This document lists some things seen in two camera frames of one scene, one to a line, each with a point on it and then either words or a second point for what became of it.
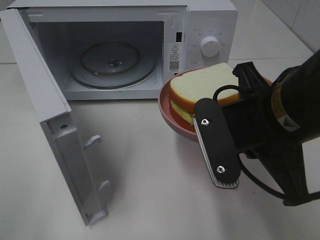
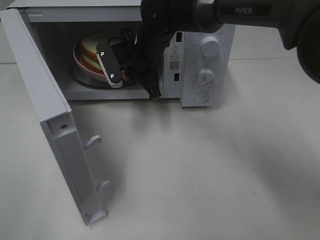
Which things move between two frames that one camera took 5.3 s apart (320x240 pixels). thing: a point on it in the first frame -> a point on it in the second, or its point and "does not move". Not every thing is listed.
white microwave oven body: [125, 50] does not move
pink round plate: [185, 129] -> [99, 76]
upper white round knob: [210, 47] does not move
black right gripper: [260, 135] -> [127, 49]
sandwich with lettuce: [216, 83] -> [87, 53]
